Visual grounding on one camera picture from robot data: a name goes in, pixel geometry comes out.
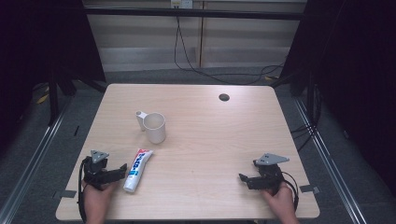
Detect black floor cables bundle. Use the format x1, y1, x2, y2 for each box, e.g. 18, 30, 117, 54
290, 83, 323, 153

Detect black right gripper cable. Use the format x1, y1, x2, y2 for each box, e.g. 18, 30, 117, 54
281, 171, 300, 213

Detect grey tape strip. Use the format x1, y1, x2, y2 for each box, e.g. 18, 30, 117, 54
299, 184, 321, 194
51, 189, 78, 200

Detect white toothpaste tube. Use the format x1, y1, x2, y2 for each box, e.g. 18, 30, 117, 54
122, 147, 154, 193

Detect person's left hand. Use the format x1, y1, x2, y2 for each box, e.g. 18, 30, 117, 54
82, 180, 120, 210

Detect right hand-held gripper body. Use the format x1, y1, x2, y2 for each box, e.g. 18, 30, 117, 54
252, 152, 290, 191

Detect white wall outlet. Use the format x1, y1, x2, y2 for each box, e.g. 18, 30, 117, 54
170, 0, 194, 9

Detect black stand legs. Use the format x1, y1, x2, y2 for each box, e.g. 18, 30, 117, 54
47, 72, 107, 127

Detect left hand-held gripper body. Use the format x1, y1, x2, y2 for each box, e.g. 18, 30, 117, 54
81, 149, 110, 191

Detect metal floor rail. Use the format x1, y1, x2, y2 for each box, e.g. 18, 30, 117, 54
292, 96, 369, 224
0, 99, 73, 224

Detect person's right hand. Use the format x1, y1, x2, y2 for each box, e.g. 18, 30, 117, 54
261, 181, 296, 216

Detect black wall cable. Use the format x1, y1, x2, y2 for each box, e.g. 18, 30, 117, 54
173, 15, 285, 86

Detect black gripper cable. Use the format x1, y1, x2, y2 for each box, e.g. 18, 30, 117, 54
77, 158, 92, 224
281, 171, 300, 213

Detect black horizontal frame bar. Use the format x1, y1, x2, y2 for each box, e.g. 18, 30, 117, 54
83, 7, 308, 21

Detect white cup with handle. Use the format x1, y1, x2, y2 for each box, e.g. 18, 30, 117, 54
134, 110, 167, 145

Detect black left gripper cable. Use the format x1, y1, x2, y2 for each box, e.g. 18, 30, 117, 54
77, 158, 92, 224

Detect black curtain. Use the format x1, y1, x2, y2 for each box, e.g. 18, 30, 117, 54
279, 0, 396, 198
0, 0, 107, 150

